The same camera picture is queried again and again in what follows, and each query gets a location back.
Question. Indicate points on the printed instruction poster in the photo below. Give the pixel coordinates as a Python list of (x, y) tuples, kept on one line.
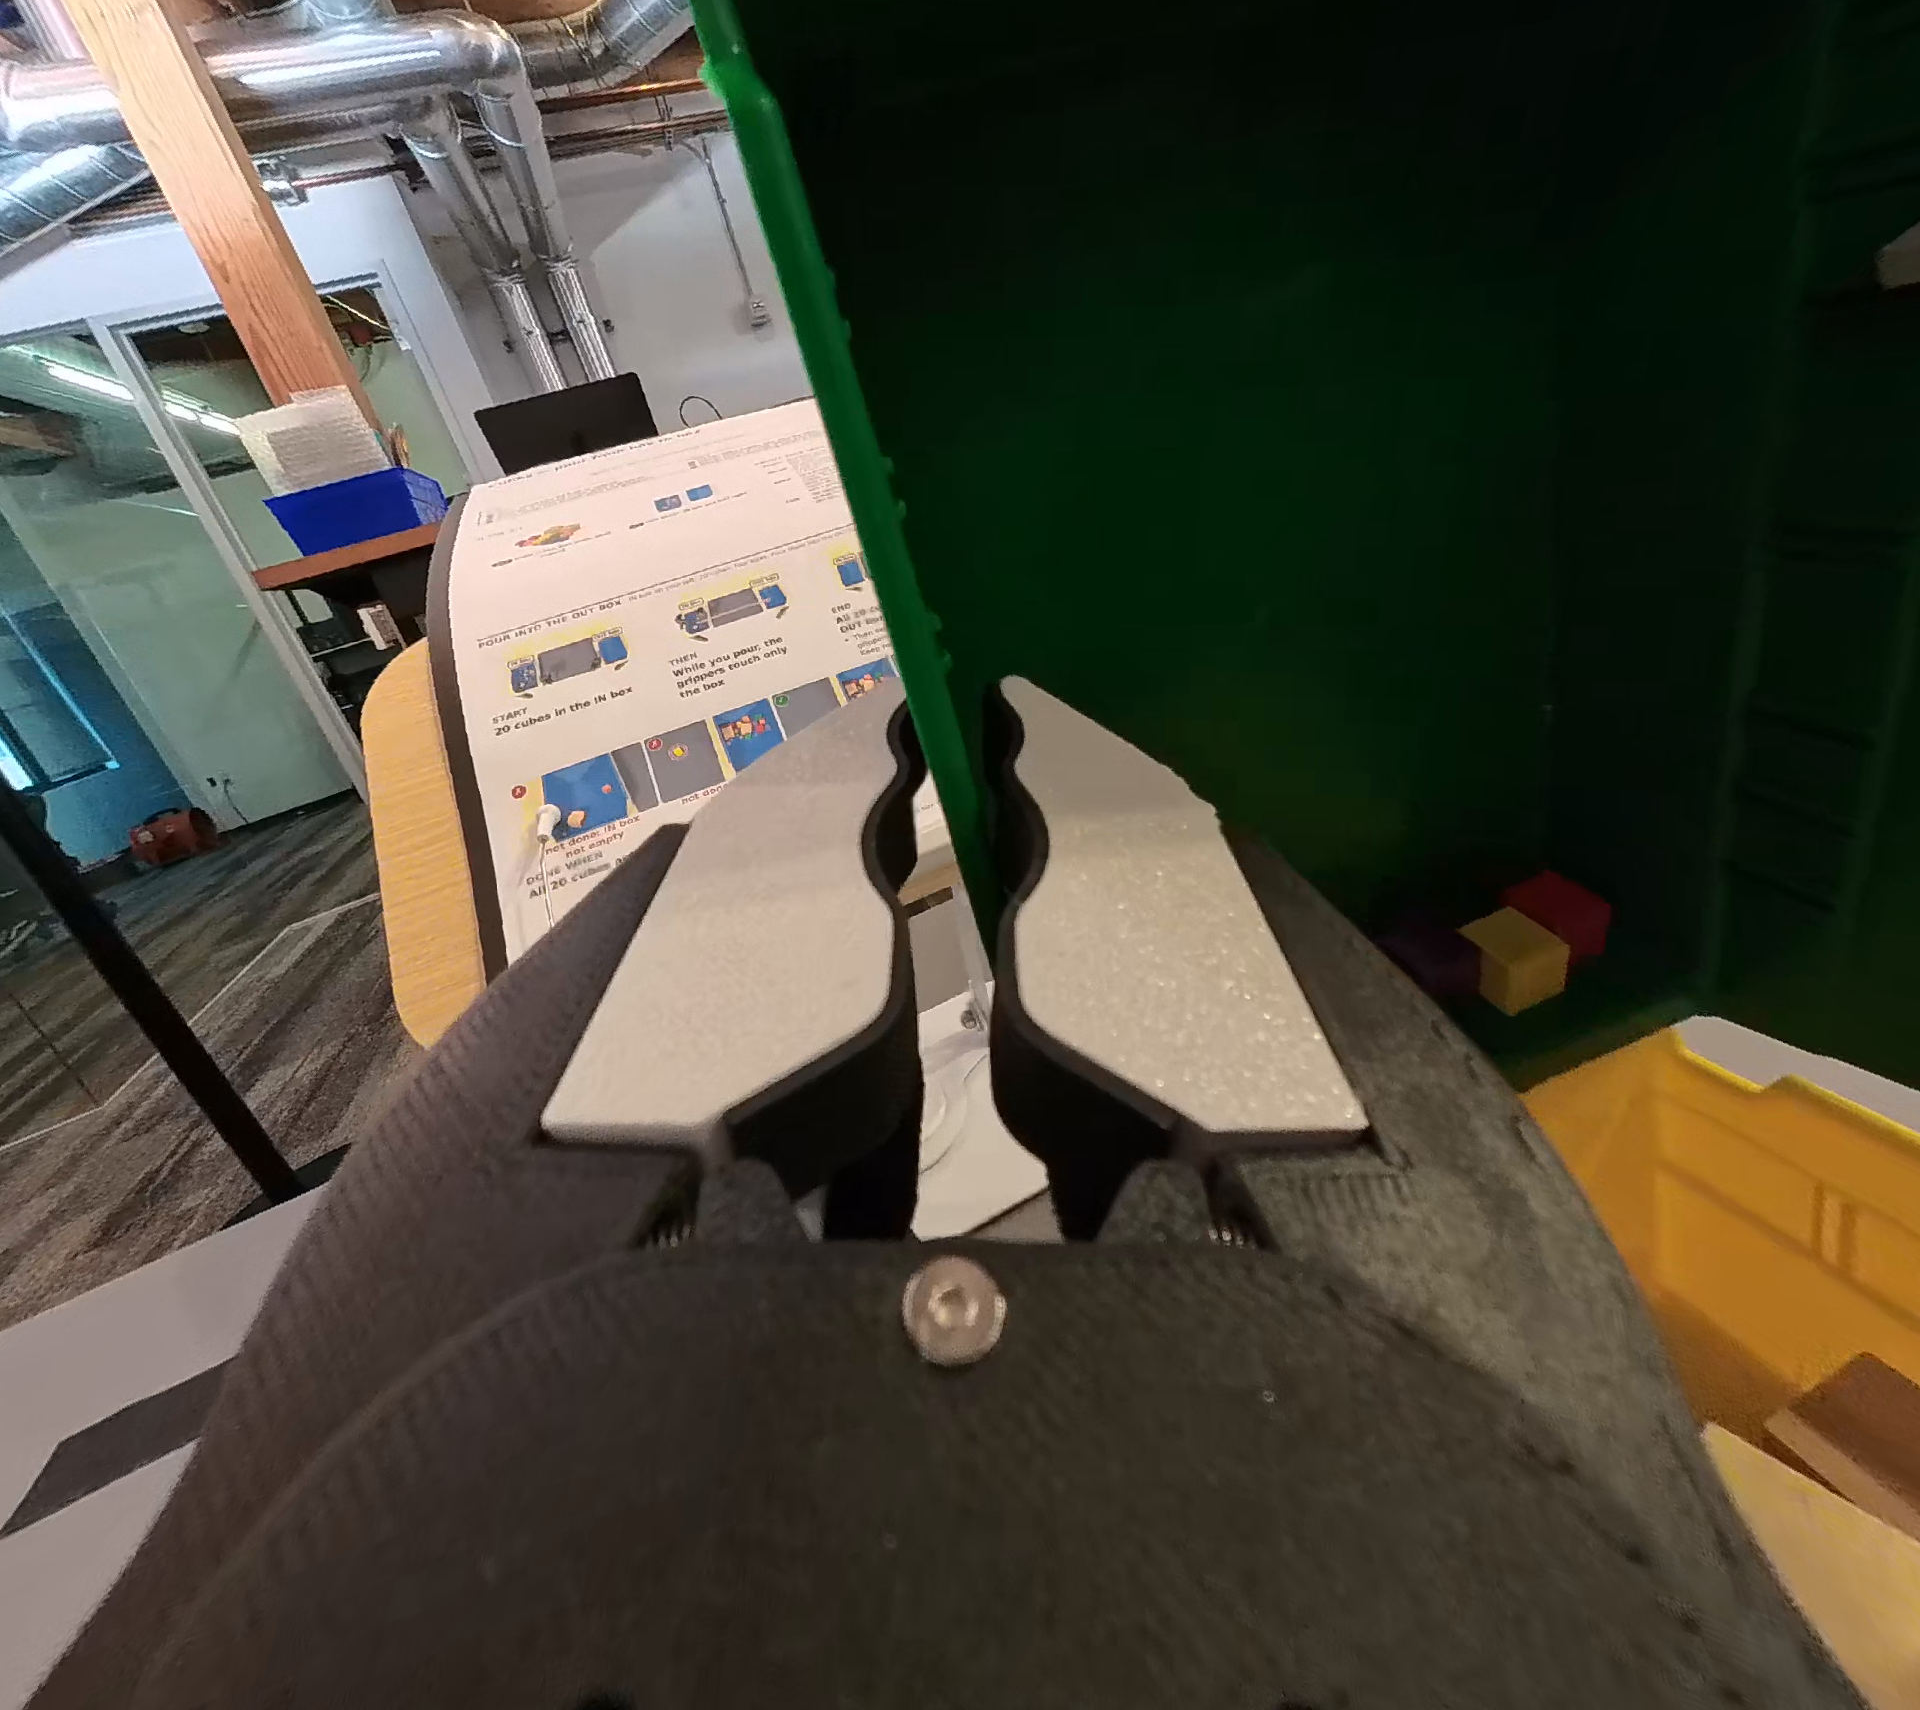
[(601, 600)]

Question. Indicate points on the green plastic box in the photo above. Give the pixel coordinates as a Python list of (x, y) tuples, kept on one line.
[(1275, 314)]

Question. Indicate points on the red floor device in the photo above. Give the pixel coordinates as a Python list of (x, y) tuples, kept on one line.
[(172, 840)]

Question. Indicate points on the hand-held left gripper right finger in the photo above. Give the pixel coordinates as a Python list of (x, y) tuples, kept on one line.
[(1171, 974)]

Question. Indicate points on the light wooden chair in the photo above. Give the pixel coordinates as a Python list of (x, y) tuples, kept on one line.
[(420, 840)]

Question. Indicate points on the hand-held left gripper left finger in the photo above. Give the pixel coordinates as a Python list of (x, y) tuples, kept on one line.
[(735, 974)]

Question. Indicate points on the purple wooden cube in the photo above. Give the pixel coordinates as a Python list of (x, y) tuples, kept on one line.
[(1425, 953)]

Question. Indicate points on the black round-base stand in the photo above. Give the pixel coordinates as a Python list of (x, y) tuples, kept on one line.
[(150, 990)]

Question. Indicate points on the black laptop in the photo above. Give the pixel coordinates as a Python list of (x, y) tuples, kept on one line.
[(571, 429)]

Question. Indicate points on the stack of clear containers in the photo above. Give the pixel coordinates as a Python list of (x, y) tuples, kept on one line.
[(315, 434)]

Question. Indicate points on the yellow plastic box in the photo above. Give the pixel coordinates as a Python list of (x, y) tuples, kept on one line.
[(1724, 1185)]

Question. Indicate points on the silver insulated pipes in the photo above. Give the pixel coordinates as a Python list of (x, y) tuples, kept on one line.
[(578, 314)]

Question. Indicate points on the brown wooden desk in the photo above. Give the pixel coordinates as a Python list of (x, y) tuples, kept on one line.
[(344, 566)]

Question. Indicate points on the yellow wooden cube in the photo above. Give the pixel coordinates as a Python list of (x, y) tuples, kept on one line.
[(1515, 968)]

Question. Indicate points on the black tape mark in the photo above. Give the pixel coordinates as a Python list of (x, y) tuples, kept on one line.
[(105, 1463)]

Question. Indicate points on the wooden pillar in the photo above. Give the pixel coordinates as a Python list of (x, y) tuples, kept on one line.
[(210, 165)]

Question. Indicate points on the pile of wooden cubes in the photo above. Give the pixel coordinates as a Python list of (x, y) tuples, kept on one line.
[(1844, 1454)]

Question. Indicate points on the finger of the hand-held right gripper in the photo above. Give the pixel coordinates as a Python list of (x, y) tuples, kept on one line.
[(1903, 262)]

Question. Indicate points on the blue plastic bin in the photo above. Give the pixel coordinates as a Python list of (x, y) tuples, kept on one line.
[(360, 511)]

